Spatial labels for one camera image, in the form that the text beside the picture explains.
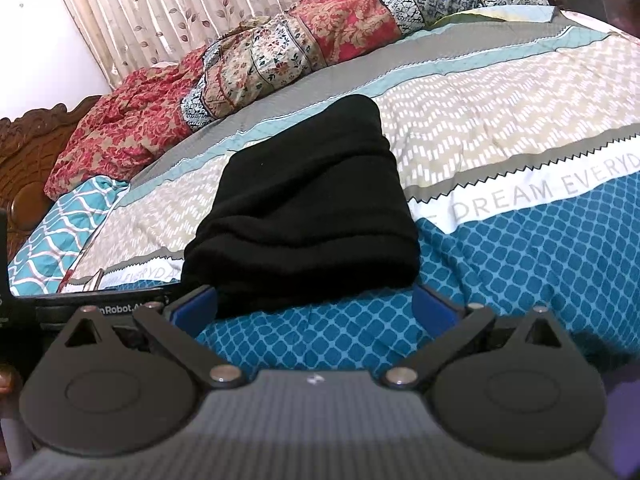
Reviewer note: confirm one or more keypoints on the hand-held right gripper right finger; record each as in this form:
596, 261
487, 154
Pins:
432, 307

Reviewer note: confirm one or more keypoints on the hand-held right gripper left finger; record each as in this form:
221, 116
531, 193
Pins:
195, 310

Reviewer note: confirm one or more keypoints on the black pants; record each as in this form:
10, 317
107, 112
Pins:
300, 210

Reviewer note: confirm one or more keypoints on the teal patterned pillow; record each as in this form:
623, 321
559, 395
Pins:
55, 230

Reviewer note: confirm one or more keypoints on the carved wooden headboard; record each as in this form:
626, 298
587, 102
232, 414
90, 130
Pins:
30, 160

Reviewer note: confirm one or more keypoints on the striped teal and beige bedspread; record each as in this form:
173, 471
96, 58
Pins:
500, 110

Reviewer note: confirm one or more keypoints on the purple mat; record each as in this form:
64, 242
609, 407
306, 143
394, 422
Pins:
625, 410

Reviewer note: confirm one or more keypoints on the floral patchwork quilt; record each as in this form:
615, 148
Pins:
340, 25

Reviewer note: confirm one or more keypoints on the pale green cloth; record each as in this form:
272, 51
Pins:
490, 14

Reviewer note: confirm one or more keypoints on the pink leaf print curtain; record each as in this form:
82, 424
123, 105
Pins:
150, 10

